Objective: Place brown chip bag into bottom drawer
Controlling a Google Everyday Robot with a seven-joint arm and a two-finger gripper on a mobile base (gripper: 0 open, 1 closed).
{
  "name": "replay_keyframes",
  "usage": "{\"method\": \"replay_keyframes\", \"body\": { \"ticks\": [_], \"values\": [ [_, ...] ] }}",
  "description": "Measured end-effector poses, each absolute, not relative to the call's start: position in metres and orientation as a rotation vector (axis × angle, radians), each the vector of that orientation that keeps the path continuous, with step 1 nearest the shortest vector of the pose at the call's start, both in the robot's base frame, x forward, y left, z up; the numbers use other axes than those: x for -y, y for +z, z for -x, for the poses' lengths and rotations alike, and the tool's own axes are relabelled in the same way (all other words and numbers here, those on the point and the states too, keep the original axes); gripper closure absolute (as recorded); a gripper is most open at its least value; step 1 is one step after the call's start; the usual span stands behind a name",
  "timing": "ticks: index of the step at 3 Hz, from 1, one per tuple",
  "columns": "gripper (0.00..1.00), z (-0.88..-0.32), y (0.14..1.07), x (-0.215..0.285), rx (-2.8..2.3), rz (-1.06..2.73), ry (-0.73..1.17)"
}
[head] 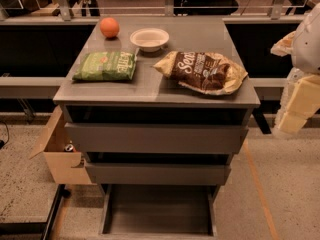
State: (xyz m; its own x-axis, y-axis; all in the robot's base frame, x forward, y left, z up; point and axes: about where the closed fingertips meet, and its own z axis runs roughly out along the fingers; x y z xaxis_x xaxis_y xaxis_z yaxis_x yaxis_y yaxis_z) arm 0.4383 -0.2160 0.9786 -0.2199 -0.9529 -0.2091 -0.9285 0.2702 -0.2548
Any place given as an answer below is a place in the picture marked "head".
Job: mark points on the orange fruit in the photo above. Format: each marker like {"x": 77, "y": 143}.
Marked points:
{"x": 109, "y": 27}

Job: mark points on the bottom open grey drawer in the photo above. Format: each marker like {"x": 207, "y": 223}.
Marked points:
{"x": 158, "y": 212}

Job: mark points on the grey drawer cabinet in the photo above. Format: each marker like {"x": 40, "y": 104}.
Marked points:
{"x": 181, "y": 118}

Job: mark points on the green chip bag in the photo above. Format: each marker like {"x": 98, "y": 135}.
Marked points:
{"x": 106, "y": 66}

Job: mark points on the brown chip bag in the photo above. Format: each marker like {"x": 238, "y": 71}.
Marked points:
{"x": 208, "y": 73}

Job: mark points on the clear sanitizer pump bottle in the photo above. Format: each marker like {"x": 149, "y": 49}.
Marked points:
{"x": 294, "y": 75}

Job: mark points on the cardboard box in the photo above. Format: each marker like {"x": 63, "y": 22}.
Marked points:
{"x": 65, "y": 167}

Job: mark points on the soda can in box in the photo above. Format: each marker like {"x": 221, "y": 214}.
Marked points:
{"x": 69, "y": 148}

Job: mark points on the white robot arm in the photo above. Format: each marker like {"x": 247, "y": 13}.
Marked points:
{"x": 306, "y": 47}

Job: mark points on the padded gripper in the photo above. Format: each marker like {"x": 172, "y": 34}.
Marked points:
{"x": 308, "y": 49}

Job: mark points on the top grey drawer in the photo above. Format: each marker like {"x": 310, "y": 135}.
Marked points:
{"x": 145, "y": 138}

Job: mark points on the white paper bowl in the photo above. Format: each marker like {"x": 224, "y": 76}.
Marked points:
{"x": 149, "y": 39}

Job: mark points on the middle grey drawer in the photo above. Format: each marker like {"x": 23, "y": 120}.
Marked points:
{"x": 157, "y": 174}

